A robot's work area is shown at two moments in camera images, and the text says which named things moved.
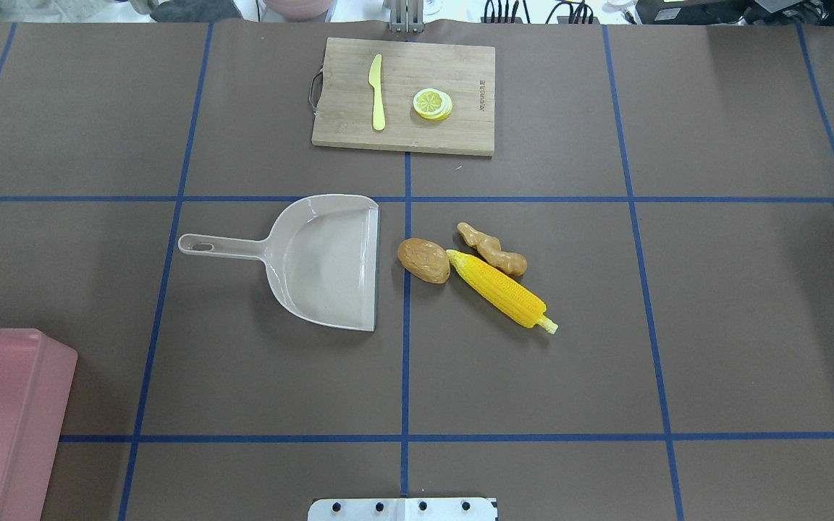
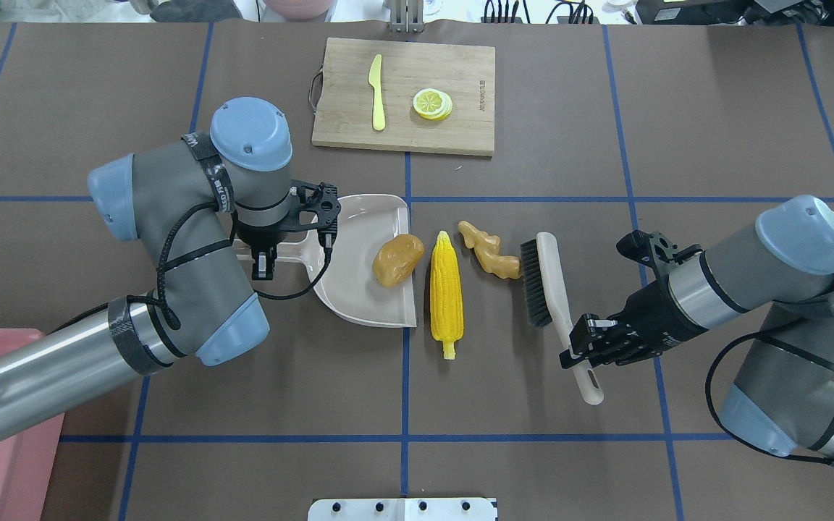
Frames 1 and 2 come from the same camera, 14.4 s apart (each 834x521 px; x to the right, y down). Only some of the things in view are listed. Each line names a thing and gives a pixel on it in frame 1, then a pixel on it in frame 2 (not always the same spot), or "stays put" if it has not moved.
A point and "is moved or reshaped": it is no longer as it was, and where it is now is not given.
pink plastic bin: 12,388 stays put
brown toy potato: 425,259 to 397,259
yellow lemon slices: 432,104 stays put
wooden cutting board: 344,116 stays put
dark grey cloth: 195,11 stays put
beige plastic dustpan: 321,257 is moved or reshaped
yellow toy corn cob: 511,303 to 447,304
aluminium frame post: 407,16 stays put
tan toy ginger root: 490,250 stays put
